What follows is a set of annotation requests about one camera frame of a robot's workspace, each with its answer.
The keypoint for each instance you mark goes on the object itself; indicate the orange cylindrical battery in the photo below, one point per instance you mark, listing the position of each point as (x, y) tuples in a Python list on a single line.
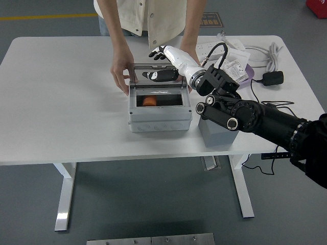
[(149, 101)]

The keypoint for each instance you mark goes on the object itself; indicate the black table control panel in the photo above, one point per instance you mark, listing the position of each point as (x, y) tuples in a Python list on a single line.
[(270, 156)]

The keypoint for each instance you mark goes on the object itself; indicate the transparent hinged box lid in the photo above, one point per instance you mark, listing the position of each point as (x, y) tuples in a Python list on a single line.
[(158, 65)]

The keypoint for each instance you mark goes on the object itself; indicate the red object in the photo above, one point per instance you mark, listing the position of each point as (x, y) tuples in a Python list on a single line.
[(318, 7)]

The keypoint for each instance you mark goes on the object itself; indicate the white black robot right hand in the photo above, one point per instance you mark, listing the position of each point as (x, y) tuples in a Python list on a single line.
[(178, 60)]

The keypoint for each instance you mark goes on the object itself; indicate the person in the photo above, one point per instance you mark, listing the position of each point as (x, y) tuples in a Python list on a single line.
[(158, 18)]

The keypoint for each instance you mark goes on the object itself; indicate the brown floor sign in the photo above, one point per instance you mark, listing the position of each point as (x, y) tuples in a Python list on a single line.
[(213, 21)]

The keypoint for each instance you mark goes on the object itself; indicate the person's right forearm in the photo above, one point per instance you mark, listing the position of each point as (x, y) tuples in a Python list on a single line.
[(118, 43)]

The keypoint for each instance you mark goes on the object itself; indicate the yellow floor tape line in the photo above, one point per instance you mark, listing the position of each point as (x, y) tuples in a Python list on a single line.
[(51, 17)]

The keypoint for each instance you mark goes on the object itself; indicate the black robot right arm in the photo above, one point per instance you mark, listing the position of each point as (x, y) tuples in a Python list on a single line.
[(255, 114)]

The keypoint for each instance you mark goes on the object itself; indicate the white power strip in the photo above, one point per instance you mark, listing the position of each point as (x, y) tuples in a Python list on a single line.
[(219, 49)]

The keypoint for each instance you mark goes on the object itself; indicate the black power adapter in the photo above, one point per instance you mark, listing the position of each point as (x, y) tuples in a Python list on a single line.
[(273, 77)]

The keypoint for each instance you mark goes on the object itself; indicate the grey plastic junction box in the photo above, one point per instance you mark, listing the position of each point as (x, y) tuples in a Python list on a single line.
[(158, 120)]

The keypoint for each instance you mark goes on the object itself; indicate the grey metal floor plate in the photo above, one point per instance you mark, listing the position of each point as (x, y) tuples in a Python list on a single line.
[(210, 162)]

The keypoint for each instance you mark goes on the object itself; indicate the white table leg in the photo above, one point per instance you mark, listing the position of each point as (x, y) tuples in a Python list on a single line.
[(242, 189), (65, 199)]

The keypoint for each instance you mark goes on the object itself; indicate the person's right hand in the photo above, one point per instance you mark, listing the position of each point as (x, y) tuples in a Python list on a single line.
[(120, 71)]

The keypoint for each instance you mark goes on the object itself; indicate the white socket with printed label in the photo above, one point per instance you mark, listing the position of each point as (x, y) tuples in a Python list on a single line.
[(235, 70)]

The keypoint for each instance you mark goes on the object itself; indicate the person's left hand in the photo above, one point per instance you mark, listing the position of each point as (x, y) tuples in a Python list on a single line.
[(191, 54)]

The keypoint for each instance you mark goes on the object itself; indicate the white power plug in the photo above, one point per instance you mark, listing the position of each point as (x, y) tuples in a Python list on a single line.
[(221, 35)]

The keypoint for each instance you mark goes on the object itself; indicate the person's left forearm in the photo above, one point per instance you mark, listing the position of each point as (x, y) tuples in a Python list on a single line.
[(191, 33)]

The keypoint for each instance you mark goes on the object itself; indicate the grey block holder with hole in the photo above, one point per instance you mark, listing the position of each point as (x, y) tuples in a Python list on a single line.
[(217, 135)]

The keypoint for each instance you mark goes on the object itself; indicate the grey metal plate with screws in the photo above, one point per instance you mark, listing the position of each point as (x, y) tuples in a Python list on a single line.
[(118, 241), (182, 239)]

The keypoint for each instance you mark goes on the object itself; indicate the small white adapter box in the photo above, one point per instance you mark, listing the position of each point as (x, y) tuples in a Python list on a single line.
[(237, 44)]

